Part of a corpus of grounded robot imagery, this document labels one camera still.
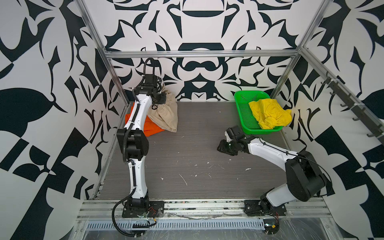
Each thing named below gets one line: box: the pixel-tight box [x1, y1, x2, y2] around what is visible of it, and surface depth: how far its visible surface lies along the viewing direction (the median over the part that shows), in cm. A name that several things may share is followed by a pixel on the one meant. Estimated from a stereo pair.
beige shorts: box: [147, 87, 178, 133], surface depth 96 cm
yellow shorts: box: [248, 98, 293, 130], surface depth 101 cm
